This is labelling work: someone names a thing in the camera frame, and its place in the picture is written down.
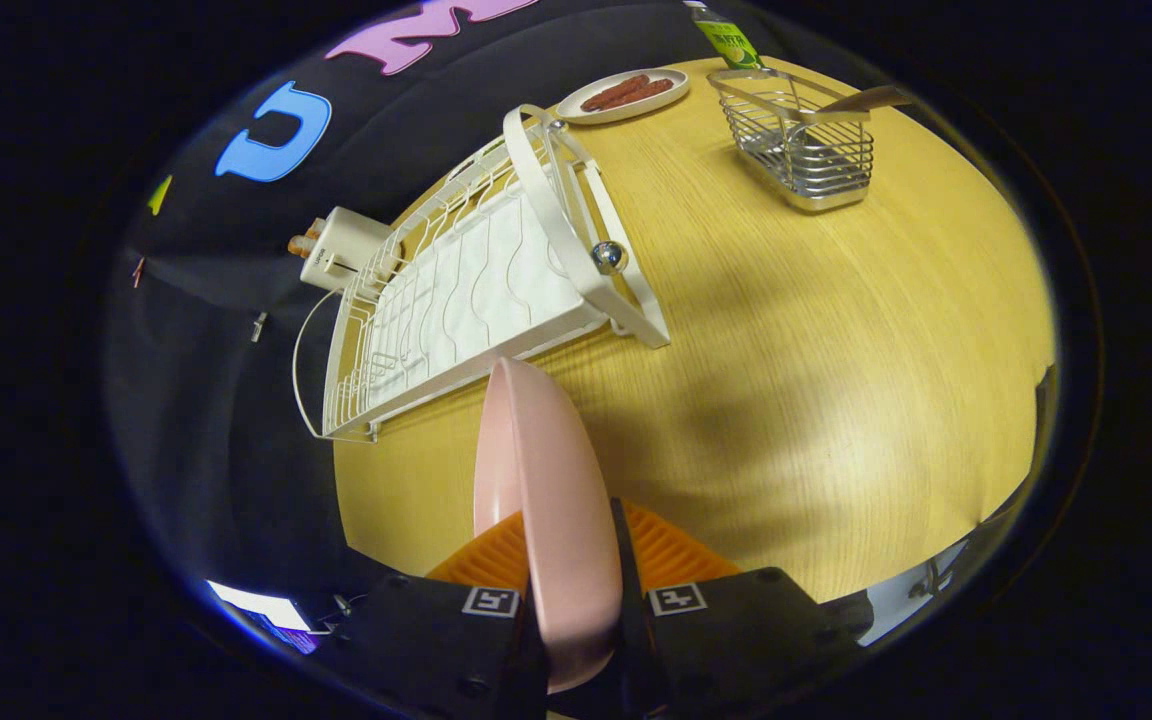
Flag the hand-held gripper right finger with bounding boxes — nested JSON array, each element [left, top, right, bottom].
[[609, 497, 867, 720]]

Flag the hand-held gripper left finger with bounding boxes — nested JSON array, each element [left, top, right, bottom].
[[316, 510, 549, 720]]

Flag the pink plate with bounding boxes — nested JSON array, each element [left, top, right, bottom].
[[473, 357, 625, 694]]

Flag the white wire dish rack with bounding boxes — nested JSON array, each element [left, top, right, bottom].
[[292, 103, 672, 443]]

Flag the metal wire basket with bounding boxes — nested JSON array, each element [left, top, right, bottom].
[[707, 67, 877, 213]]

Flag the wooden handled spoon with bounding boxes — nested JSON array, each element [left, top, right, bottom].
[[801, 85, 915, 124]]

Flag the white round plate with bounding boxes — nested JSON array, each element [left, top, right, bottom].
[[555, 68, 691, 125]]

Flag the computer monitor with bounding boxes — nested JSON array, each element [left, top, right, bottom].
[[206, 580, 315, 656]]

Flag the black backdrop cloth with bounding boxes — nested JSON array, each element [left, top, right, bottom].
[[101, 0, 767, 601]]

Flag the white toaster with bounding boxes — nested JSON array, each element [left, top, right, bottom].
[[288, 206, 395, 293]]

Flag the red meat piece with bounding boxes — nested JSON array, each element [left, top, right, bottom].
[[601, 79, 675, 109], [581, 73, 652, 111]]

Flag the green label drink bottle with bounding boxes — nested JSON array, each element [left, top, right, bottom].
[[686, 0, 765, 71]]

